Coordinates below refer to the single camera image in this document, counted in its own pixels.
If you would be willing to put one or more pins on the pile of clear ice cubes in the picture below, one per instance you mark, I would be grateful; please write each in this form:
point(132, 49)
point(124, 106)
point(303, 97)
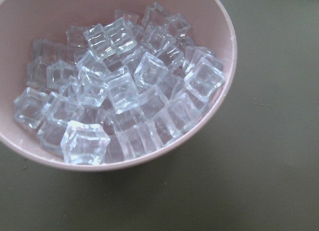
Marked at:
point(119, 91)

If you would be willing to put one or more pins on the pink plastic bowl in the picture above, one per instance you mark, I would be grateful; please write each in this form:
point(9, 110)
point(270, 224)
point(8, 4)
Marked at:
point(22, 21)

